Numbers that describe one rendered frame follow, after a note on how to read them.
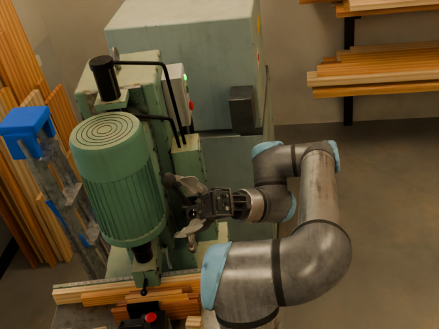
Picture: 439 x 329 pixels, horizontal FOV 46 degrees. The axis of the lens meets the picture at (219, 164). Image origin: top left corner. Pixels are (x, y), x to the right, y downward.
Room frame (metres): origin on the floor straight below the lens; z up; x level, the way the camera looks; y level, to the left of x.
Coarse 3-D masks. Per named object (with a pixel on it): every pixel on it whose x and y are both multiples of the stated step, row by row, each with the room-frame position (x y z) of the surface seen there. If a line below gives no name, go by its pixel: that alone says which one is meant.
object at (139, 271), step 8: (152, 240) 1.13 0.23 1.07; (152, 248) 1.09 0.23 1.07; (160, 256) 1.09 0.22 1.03; (136, 264) 1.04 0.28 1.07; (144, 264) 1.03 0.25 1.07; (152, 264) 1.03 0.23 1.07; (160, 264) 1.07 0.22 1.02; (136, 272) 1.01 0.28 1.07; (144, 272) 1.01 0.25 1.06; (152, 272) 1.01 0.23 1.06; (160, 272) 1.05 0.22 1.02; (136, 280) 1.01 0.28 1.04; (152, 280) 1.01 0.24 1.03; (160, 280) 1.02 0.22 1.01
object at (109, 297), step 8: (200, 280) 1.06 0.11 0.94; (136, 288) 1.07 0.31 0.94; (192, 288) 1.04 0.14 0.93; (200, 288) 1.04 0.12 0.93; (88, 296) 1.07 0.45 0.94; (96, 296) 1.06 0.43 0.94; (104, 296) 1.06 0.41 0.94; (112, 296) 1.06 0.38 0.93; (120, 296) 1.06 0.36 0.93; (88, 304) 1.06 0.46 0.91; (96, 304) 1.06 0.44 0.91; (104, 304) 1.06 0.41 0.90
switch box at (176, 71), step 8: (176, 64) 1.41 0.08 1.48; (168, 72) 1.36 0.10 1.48; (176, 72) 1.35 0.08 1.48; (184, 72) 1.40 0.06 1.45; (176, 80) 1.32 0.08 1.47; (168, 88) 1.32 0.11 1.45; (176, 88) 1.32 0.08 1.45; (184, 88) 1.33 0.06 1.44; (168, 96) 1.32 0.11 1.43; (176, 96) 1.32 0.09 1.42; (184, 96) 1.32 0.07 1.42; (168, 104) 1.32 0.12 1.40; (176, 104) 1.32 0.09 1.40; (184, 104) 1.32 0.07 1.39; (168, 112) 1.32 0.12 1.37; (184, 112) 1.32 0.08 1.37; (176, 120) 1.32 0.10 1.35; (184, 120) 1.32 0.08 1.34
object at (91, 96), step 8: (120, 88) 1.23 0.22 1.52; (128, 88) 1.22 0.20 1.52; (136, 88) 1.22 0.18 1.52; (88, 96) 1.23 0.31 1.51; (96, 96) 1.23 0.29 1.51; (136, 96) 1.22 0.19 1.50; (88, 104) 1.23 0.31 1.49; (128, 104) 1.22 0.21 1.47; (136, 104) 1.22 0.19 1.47; (144, 104) 1.22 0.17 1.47; (96, 112) 1.23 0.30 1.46; (104, 112) 1.23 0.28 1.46; (128, 112) 1.22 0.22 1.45; (136, 112) 1.22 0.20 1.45; (144, 112) 1.22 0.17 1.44; (144, 120) 1.22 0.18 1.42; (152, 136) 1.22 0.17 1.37; (160, 168) 1.22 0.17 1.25; (168, 192) 1.23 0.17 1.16; (168, 200) 1.22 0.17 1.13
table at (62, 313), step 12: (60, 312) 1.06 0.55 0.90; (72, 312) 1.05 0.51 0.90; (84, 312) 1.05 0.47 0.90; (96, 312) 1.04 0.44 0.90; (108, 312) 1.03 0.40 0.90; (204, 312) 0.97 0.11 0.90; (60, 324) 1.01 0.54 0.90; (72, 324) 1.01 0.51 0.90; (84, 324) 1.00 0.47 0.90; (96, 324) 0.99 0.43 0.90; (108, 324) 0.98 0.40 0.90; (180, 324) 0.94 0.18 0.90; (204, 324) 0.93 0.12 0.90; (216, 324) 0.92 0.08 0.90
